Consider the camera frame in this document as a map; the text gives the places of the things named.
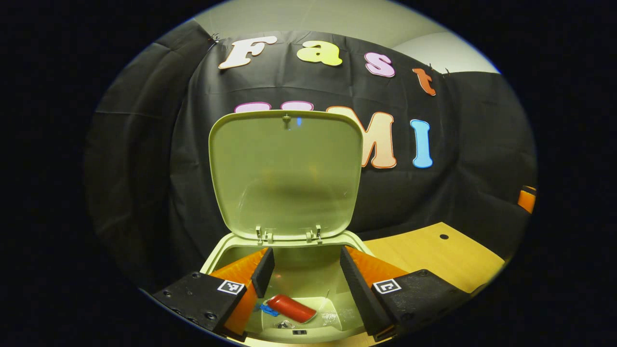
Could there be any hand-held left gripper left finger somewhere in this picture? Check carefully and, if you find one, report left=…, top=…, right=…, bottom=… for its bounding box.
left=152, top=247, right=275, bottom=338

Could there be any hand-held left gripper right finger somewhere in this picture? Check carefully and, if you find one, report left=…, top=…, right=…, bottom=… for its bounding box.
left=340, top=246, right=470, bottom=340

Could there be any red pop can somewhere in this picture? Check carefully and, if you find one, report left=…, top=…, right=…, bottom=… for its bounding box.
left=267, top=294, right=318, bottom=324

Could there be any green desktop garbage bin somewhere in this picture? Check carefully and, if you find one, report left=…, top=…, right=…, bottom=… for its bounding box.
left=199, top=109, right=381, bottom=345

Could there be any black backdrop cloth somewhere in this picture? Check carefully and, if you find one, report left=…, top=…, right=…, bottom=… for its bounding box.
left=84, top=19, right=538, bottom=290

